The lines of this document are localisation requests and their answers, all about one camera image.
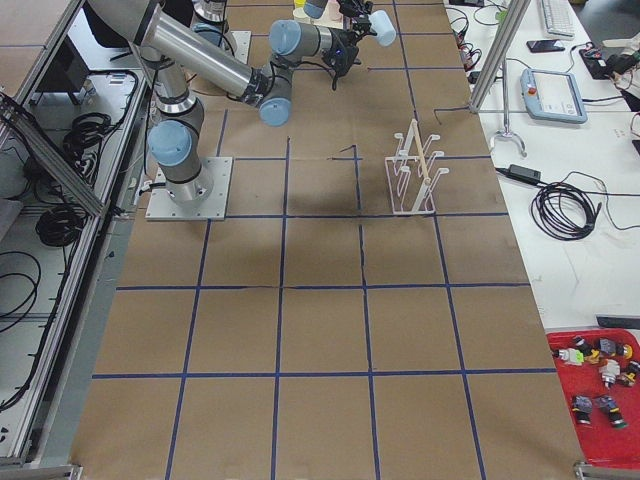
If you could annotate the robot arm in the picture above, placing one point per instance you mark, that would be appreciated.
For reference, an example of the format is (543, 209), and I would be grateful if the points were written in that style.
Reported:
(167, 49)

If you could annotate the aluminium frame post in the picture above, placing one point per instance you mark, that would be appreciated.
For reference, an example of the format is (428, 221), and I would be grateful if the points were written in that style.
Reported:
(497, 53)

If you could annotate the blue teach pendant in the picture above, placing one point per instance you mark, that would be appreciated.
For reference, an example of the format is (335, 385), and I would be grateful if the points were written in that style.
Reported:
(552, 96)

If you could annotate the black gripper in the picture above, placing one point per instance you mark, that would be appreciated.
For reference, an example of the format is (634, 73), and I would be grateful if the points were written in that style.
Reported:
(347, 35)

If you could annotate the red parts tray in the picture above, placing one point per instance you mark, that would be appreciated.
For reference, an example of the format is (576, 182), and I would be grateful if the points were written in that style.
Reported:
(599, 374)

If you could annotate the light blue cup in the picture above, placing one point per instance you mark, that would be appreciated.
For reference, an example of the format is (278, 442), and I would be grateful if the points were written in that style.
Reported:
(381, 25)

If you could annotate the white wire cup rack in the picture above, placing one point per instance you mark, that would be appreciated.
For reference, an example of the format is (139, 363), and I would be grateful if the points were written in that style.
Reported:
(412, 176)

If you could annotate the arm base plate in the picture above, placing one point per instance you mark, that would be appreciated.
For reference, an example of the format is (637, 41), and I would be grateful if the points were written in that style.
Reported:
(203, 198)

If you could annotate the black power adapter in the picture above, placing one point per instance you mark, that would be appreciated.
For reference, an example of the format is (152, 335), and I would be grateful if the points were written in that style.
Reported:
(521, 174)

